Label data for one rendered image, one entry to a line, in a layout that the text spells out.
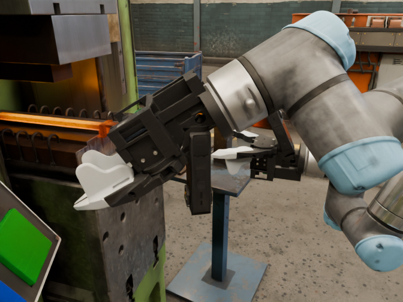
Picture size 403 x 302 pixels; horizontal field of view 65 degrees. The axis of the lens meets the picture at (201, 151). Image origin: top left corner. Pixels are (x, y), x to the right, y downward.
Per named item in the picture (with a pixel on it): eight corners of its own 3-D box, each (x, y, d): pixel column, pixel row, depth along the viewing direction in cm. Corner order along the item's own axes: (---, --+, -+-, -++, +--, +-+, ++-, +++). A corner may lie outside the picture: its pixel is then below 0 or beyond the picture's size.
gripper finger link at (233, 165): (215, 180, 68) (253, 174, 71) (215, 156, 66) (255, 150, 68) (210, 174, 71) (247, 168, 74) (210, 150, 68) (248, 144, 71)
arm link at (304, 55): (374, 51, 30) (324, -13, 32) (274, 111, 31) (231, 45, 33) (351, 82, 38) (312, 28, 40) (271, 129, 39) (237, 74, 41)
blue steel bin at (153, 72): (203, 96, 515) (203, 51, 486) (189, 110, 445) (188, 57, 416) (135, 92, 543) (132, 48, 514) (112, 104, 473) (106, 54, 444)
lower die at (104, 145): (122, 146, 93) (119, 118, 90) (80, 177, 75) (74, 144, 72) (8, 132, 104) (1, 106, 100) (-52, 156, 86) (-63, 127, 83)
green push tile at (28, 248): (53, 242, 45) (14, 206, 41) (36, 283, 38) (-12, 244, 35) (43, 248, 45) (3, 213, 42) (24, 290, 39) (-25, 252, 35)
